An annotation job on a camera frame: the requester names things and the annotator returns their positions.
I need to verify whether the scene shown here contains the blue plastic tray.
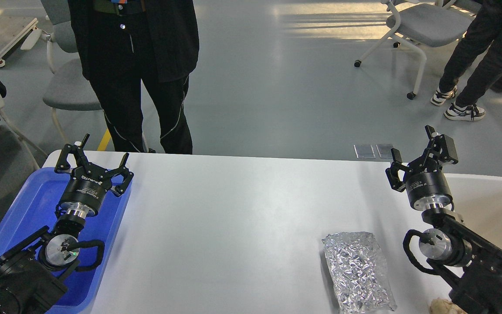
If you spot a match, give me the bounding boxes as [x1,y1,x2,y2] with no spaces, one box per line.
[0,167,131,314]

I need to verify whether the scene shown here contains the grey white chair right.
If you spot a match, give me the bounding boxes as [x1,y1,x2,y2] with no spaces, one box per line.
[354,0,472,100]

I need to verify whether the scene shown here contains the metal floor plate left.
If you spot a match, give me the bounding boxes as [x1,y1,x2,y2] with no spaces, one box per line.
[354,144,375,159]

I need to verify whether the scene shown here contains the grey office chair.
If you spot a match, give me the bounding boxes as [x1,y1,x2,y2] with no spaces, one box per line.
[20,0,101,143]

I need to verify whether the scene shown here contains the silver foil bag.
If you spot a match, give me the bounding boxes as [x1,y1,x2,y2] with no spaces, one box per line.
[322,231,398,314]

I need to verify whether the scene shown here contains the metal floor plate right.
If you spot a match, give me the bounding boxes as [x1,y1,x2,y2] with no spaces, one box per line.
[376,143,394,159]

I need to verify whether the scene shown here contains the metal floor plate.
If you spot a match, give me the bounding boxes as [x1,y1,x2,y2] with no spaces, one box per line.
[376,143,394,159]
[354,144,375,159]

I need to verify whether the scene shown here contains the crumpled beige paper ball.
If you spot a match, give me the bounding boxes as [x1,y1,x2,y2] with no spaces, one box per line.
[430,298,467,314]

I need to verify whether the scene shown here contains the white chair at left edge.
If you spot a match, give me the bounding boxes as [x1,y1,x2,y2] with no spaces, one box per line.
[0,94,48,170]

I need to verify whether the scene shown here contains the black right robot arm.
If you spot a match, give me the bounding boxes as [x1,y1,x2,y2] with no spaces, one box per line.
[385,125,502,314]

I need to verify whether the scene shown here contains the standing person in black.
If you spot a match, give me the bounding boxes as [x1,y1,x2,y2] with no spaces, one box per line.
[68,0,199,154]

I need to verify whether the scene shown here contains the seated person black trousers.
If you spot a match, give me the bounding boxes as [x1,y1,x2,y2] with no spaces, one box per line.
[431,0,502,121]

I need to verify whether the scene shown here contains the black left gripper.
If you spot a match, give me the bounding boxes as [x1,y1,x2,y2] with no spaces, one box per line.
[54,134,134,217]

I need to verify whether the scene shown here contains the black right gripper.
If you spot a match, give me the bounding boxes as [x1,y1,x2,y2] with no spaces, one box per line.
[385,126,459,211]

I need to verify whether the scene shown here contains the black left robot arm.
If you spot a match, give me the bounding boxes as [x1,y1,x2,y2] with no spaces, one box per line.
[0,137,134,314]

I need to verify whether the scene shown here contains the beige plastic bin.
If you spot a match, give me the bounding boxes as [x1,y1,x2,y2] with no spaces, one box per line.
[445,174,502,249]

